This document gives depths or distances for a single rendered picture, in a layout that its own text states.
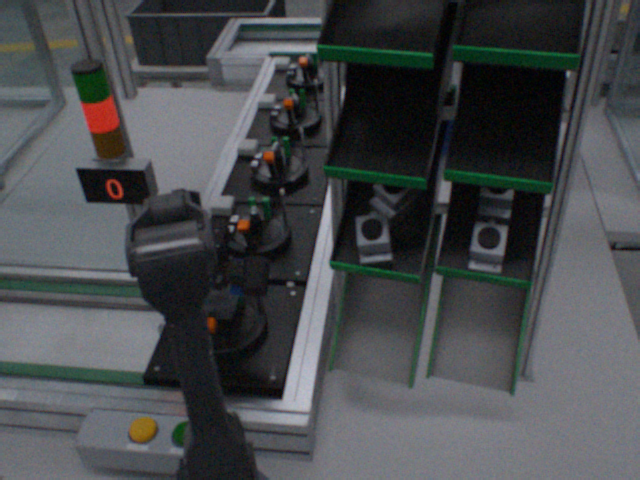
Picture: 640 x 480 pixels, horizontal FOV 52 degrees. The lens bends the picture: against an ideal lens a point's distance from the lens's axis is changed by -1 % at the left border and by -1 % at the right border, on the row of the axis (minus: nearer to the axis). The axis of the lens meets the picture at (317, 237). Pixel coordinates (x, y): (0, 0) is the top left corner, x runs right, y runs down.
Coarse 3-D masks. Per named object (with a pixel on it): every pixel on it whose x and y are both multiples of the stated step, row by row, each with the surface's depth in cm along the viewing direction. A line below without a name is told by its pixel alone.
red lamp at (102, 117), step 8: (112, 96) 104; (88, 104) 102; (96, 104) 102; (104, 104) 103; (112, 104) 104; (88, 112) 103; (96, 112) 103; (104, 112) 103; (112, 112) 105; (88, 120) 104; (96, 120) 104; (104, 120) 104; (112, 120) 105; (88, 128) 106; (96, 128) 105; (104, 128) 105; (112, 128) 106
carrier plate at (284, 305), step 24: (288, 288) 124; (288, 312) 119; (288, 336) 115; (168, 360) 112; (216, 360) 111; (240, 360) 111; (264, 360) 111; (288, 360) 110; (168, 384) 109; (240, 384) 107; (264, 384) 107
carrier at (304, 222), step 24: (216, 216) 143; (240, 216) 139; (264, 216) 137; (288, 216) 142; (312, 216) 141; (240, 240) 133; (264, 240) 132; (288, 240) 133; (312, 240) 135; (288, 264) 129
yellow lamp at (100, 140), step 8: (120, 128) 107; (96, 136) 106; (104, 136) 106; (112, 136) 106; (120, 136) 108; (96, 144) 107; (104, 144) 106; (112, 144) 107; (120, 144) 108; (96, 152) 108; (104, 152) 107; (112, 152) 108; (120, 152) 109
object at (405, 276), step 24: (432, 168) 99; (360, 192) 100; (432, 192) 97; (360, 216) 98; (408, 216) 96; (432, 216) 93; (336, 240) 94; (408, 240) 95; (336, 264) 93; (360, 264) 94; (408, 264) 93
